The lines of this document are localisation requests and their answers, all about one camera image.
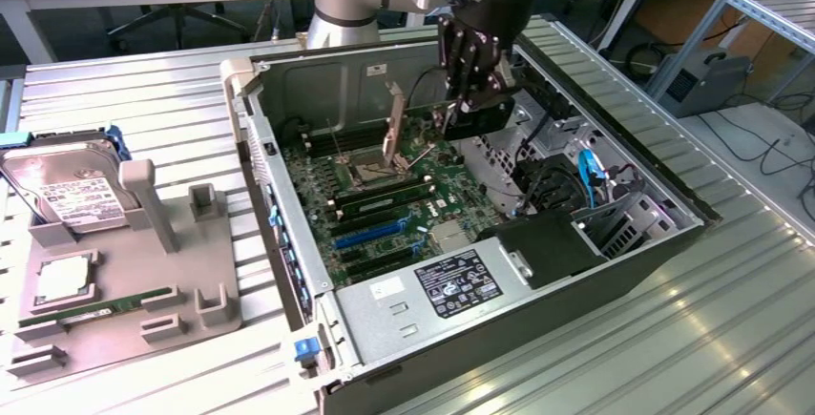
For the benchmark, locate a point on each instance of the aluminium profile frame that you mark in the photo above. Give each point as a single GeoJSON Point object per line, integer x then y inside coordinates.
{"type": "Point", "coordinates": [765, 10]}

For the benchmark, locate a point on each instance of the CPU socket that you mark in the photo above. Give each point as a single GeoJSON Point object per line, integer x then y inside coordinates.
{"type": "Point", "coordinates": [366, 172]}

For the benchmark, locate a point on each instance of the silver hard disk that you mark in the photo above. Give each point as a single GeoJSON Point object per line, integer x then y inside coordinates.
{"type": "Point", "coordinates": [70, 186]}

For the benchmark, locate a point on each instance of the open black PC case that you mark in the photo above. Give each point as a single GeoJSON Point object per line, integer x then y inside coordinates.
{"type": "Point", "coordinates": [637, 286]}

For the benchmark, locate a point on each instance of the metal socket cover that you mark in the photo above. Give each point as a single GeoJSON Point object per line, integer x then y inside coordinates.
{"type": "Point", "coordinates": [407, 161]}

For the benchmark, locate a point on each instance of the black slanted pole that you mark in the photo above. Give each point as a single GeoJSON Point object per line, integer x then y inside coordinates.
{"type": "Point", "coordinates": [638, 0]}

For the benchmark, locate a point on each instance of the green motherboard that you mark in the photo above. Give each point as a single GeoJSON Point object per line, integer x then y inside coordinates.
{"type": "Point", "coordinates": [458, 186]}

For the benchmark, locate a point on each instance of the blue expansion slot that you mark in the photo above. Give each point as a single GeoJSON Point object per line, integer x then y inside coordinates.
{"type": "Point", "coordinates": [370, 236]}

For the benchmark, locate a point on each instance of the silver metal disk bay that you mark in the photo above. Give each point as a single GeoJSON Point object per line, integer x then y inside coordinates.
{"type": "Point", "coordinates": [510, 167]}

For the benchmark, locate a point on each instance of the silver chipset heatsink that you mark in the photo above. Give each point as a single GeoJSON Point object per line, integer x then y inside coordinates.
{"type": "Point", "coordinates": [449, 236]}

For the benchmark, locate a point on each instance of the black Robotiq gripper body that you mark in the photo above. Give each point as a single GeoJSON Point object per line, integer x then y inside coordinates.
{"type": "Point", "coordinates": [510, 5]}

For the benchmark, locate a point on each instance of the hard drive with blue caddy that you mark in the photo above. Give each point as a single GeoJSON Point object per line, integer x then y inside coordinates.
{"type": "Point", "coordinates": [118, 143]}

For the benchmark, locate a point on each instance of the grey plastic parts rack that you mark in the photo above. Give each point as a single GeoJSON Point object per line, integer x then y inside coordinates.
{"type": "Point", "coordinates": [127, 262]}

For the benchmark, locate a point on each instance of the silver CPU chip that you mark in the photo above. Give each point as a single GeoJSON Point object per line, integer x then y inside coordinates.
{"type": "Point", "coordinates": [64, 279]}

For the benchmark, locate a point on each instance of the green RAM stick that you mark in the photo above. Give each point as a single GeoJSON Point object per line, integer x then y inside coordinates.
{"type": "Point", "coordinates": [382, 198]}
{"type": "Point", "coordinates": [95, 311]}

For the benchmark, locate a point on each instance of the black plastic air shroud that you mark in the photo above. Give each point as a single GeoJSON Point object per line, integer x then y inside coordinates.
{"type": "Point", "coordinates": [547, 248]}

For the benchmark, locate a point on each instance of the blue case latch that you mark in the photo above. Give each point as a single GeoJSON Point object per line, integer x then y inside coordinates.
{"type": "Point", "coordinates": [304, 349]}

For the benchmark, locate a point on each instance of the Nvidia Quadro graphics card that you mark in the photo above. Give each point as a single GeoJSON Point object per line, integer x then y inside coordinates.
{"type": "Point", "coordinates": [485, 119]}

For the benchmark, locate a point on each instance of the silver power supply unit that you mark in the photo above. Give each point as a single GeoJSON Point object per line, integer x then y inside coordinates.
{"type": "Point", "coordinates": [402, 324]}

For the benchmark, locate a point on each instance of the thin metal locking lever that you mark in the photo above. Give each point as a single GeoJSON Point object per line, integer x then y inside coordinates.
{"type": "Point", "coordinates": [335, 138]}

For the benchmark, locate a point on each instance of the blue slot retention clip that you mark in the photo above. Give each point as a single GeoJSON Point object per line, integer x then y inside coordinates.
{"type": "Point", "coordinates": [304, 295]}
{"type": "Point", "coordinates": [291, 258]}
{"type": "Point", "coordinates": [274, 217]}

